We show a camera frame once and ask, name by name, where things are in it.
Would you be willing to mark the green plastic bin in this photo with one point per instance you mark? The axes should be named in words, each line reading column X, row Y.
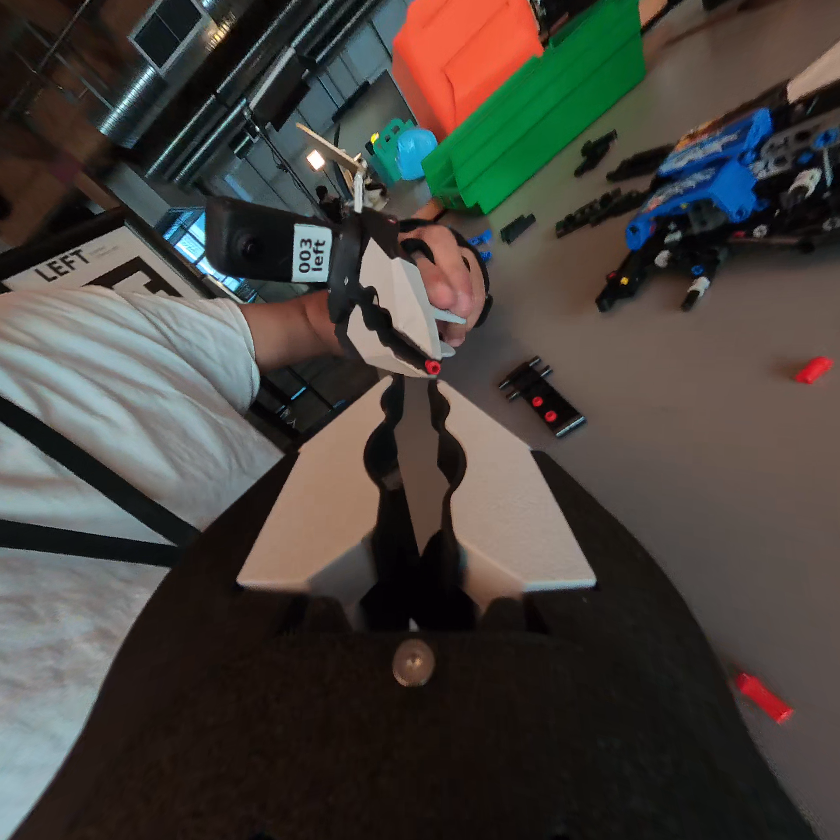
column 538, row 131

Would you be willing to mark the light blue plastic bag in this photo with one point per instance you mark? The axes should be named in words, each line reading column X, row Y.
column 417, row 154

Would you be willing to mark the long black lego beam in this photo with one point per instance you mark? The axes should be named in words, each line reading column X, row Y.
column 528, row 387

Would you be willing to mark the air vent grille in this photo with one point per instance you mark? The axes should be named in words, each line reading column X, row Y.
column 167, row 33

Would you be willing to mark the black lego panel piece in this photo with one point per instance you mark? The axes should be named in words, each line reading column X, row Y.
column 640, row 164

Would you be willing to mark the spiral duct with vents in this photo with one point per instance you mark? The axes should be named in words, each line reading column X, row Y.
column 131, row 111

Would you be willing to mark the black studded lego assembly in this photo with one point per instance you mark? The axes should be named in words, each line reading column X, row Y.
column 581, row 220

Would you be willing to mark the person's left forearm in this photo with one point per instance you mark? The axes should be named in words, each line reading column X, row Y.
column 289, row 328

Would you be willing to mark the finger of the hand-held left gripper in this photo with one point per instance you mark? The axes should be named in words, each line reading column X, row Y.
column 400, row 295
column 367, row 344

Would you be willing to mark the small black lego piece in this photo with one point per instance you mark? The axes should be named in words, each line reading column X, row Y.
column 518, row 228

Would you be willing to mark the tilted beige board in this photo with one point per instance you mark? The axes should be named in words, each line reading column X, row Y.
column 338, row 152

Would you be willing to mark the short black lego beam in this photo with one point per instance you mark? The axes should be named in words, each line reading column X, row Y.
column 630, row 200

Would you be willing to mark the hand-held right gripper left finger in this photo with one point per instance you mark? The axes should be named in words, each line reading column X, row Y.
column 315, row 512

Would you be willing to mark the glowing lamp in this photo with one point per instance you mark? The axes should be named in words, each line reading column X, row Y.
column 316, row 159

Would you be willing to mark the white black printed sign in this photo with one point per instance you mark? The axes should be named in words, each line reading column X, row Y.
column 115, row 249

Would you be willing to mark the black lego connector piece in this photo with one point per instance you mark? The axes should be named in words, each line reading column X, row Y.
column 594, row 154

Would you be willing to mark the teal plastic container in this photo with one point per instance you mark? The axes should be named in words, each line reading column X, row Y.
column 384, row 164

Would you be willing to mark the blue flame lego truck model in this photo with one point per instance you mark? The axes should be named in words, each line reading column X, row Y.
column 722, row 190

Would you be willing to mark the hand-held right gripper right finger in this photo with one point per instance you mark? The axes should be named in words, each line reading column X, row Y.
column 518, row 518

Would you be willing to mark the person's left hand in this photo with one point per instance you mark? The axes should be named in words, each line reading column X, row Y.
column 453, row 282

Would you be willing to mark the white plastic stand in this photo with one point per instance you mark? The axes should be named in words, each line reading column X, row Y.
column 359, row 190

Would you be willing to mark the orange plastic bin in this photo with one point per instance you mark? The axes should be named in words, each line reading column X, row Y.
column 459, row 52

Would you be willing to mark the lego instruction booklet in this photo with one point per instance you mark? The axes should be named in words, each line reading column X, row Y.
column 820, row 72

